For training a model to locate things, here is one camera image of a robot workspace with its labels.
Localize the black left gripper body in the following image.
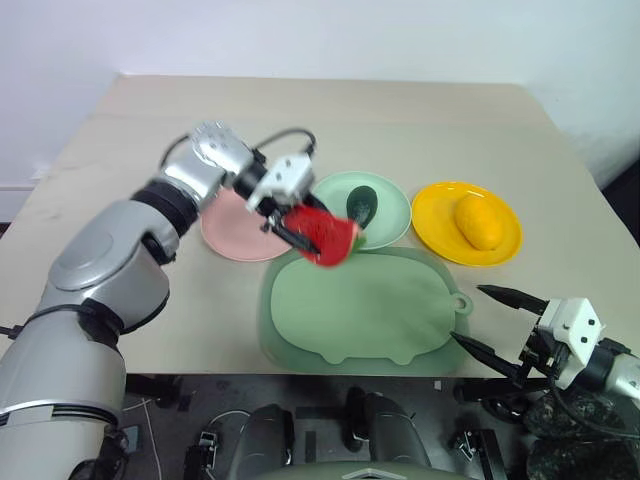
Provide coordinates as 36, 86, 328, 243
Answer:
248, 191, 317, 235

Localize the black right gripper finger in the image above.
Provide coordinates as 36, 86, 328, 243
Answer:
476, 284, 550, 316
449, 331, 527, 384

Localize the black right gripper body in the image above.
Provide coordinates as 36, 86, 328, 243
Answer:
518, 322, 572, 385

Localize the red watermelon slice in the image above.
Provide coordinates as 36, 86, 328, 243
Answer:
285, 202, 367, 267

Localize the pink plate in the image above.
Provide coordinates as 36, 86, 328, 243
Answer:
200, 188, 296, 263

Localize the green plate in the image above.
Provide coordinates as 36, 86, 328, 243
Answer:
312, 171, 413, 250

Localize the yellow plate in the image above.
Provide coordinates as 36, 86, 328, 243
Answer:
411, 181, 524, 267

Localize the dark green avocado half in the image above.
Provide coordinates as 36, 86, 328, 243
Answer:
345, 185, 379, 230

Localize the camouflage patterned rounded shape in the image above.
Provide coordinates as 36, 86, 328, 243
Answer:
522, 388, 640, 442
526, 437, 640, 480

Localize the yellow mango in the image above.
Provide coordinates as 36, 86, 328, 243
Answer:
453, 194, 503, 252

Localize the green pig-shaped silicone mat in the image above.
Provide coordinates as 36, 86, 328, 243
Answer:
256, 246, 474, 374

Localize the dark grey rounded shape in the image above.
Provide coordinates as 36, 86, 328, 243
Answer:
360, 392, 432, 470
238, 403, 296, 480

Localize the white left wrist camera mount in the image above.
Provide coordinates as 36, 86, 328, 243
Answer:
246, 153, 316, 212

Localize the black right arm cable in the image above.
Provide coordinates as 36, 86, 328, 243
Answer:
548, 382, 640, 441

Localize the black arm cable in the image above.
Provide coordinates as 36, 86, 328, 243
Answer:
548, 382, 640, 441
159, 128, 318, 174

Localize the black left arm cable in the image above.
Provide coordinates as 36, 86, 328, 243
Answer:
159, 128, 318, 174

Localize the thin white floor cable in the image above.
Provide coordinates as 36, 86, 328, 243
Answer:
123, 397, 164, 480

